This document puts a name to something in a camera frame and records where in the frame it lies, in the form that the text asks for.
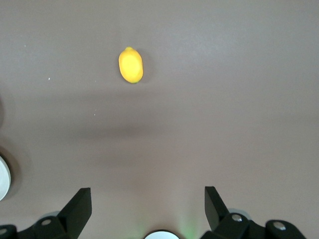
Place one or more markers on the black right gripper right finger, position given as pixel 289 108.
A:
pixel 219 219

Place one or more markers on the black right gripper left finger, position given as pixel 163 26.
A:
pixel 72 219

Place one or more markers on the yellow lemon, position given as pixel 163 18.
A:
pixel 130 66

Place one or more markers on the beige round plate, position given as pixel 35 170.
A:
pixel 3 179

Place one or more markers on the brown table cover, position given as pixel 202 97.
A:
pixel 199 112

